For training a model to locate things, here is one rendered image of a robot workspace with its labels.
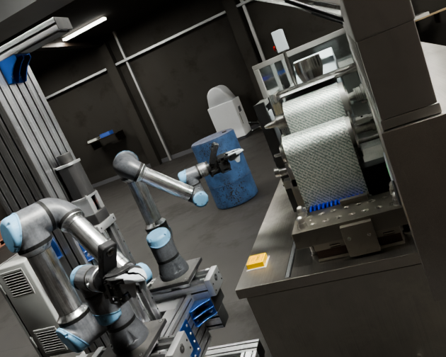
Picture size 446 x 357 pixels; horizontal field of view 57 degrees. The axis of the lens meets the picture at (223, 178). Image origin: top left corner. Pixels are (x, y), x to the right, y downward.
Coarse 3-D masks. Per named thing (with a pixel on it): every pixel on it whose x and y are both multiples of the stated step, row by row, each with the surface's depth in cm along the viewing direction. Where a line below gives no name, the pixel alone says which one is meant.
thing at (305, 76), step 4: (316, 68) 208; (320, 68) 210; (308, 72) 209; (312, 72) 209; (316, 72) 209; (320, 72) 211; (300, 76) 213; (304, 76) 211; (308, 76) 211; (312, 76) 210; (316, 76) 210; (304, 80) 213
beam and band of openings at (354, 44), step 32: (352, 0) 57; (384, 0) 56; (352, 32) 59; (384, 32) 58; (416, 32) 57; (384, 64) 59; (416, 64) 58; (384, 96) 60; (416, 96) 59; (384, 128) 62
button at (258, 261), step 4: (252, 256) 162; (256, 256) 161; (260, 256) 160; (264, 256) 159; (248, 260) 161; (252, 260) 159; (256, 260) 158; (260, 260) 157; (264, 260) 157; (248, 264) 157; (252, 264) 157; (256, 264) 156; (260, 264) 156; (264, 264) 156; (248, 268) 158; (252, 268) 157
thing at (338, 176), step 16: (320, 160) 150; (336, 160) 148; (352, 160) 147; (304, 176) 153; (320, 176) 152; (336, 176) 150; (352, 176) 149; (304, 192) 156; (320, 192) 154; (336, 192) 152; (352, 192) 151
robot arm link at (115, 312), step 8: (96, 296) 121; (104, 296) 123; (88, 304) 123; (96, 304) 122; (104, 304) 123; (112, 304) 124; (96, 312) 123; (104, 312) 123; (112, 312) 124; (120, 312) 127; (104, 320) 123; (112, 320) 124
